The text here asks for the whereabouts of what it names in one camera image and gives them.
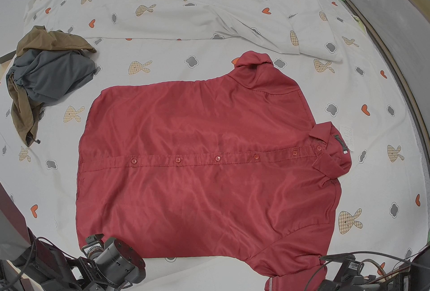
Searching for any red shirt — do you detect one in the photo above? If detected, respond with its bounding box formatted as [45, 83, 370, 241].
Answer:
[75, 51, 357, 291]

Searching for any bed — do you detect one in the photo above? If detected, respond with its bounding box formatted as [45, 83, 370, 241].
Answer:
[0, 0, 430, 291]

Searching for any dark grey garment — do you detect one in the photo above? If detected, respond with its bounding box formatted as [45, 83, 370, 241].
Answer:
[6, 49, 98, 105]

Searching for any brown garment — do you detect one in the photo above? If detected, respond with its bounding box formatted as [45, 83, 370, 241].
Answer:
[9, 25, 98, 147]

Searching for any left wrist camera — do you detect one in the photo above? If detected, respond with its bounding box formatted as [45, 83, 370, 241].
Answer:
[81, 233, 105, 258]

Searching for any black cable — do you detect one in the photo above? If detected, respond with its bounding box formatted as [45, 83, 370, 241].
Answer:
[319, 250, 415, 270]

